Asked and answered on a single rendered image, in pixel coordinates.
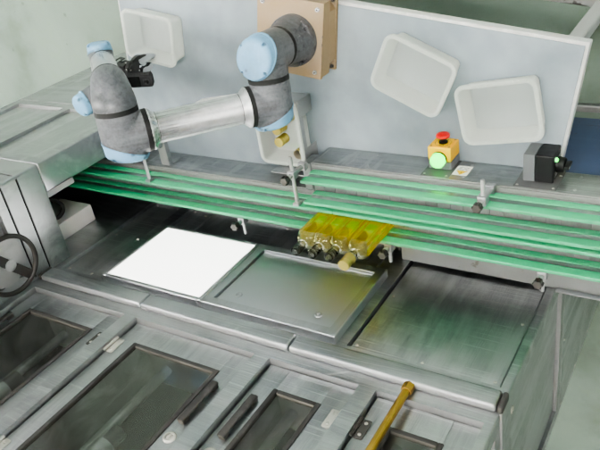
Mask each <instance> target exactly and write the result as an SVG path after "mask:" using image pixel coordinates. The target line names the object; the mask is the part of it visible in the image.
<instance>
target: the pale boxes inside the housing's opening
mask: <svg viewBox="0 0 600 450"><path fill-rule="evenodd" d="M72 183H74V179H73V177H72V178H70V179H67V180H66V181H64V182H63V183H62V184H60V185H58V186H57V187H54V188H53V189H51V190H49V191H48V192H47V195H48V197H50V196H53V195H54V194H56V193H58V192H59V191H61V190H62V189H64V188H66V187H68V186H69V185H70V184H72ZM58 200H59V201H61V202H62V203H63V204H64V205H65V213H64V215H63V216H62V218H61V219H59V220H57V221H58V224H59V226H60V229H61V232H62V235H63V238H64V240H65V239H67V238H68V237H70V236H71V235H73V234H74V233H76V232H77V231H79V230H80V229H82V228H84V227H85V226H87V225H88V224H89V223H90V222H92V221H94V220H95V219H96V218H95V215H94V213H93V210H92V207H91V204H84V203H80V202H75V201H71V200H66V199H61V198H60V199H58ZM51 205H52V207H53V210H54V214H55V217H56V216H57V215H58V213H59V212H60V211H61V207H60V205H58V204H55V203H52V204H51Z"/></svg>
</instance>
